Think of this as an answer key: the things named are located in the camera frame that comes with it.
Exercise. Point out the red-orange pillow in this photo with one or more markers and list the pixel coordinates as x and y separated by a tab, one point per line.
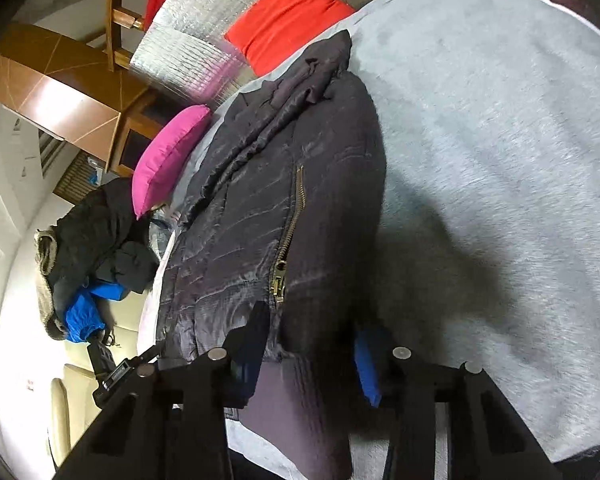
285	15

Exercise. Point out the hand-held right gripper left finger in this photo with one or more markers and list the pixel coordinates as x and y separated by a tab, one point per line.
250	355

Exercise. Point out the pink pillow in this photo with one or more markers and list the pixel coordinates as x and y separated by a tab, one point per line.
170	160

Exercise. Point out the silver foil insulation mat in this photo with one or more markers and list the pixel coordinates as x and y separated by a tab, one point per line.
190	50

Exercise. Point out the wooden stair railing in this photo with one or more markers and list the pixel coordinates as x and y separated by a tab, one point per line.
112	10

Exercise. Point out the dark quilted jacket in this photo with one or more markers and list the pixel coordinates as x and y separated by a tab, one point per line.
320	185

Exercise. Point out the cream sofa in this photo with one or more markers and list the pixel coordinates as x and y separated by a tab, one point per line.
65	410

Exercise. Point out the black coat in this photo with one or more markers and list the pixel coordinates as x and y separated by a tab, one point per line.
95	230

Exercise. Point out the grey blanket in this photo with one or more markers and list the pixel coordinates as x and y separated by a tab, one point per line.
480	135

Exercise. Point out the beige fleece coat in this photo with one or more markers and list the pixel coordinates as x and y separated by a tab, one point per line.
45	285

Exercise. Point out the blue garment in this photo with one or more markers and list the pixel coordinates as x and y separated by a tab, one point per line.
82	315

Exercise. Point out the wooden cabinet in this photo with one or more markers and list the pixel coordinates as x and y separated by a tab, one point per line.
140	125

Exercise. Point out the clear plastic bag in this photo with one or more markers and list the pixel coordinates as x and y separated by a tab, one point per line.
160	230

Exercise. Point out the brown curtain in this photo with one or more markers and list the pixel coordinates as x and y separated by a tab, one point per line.
77	180

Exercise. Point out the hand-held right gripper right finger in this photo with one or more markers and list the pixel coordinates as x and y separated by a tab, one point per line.
367	375

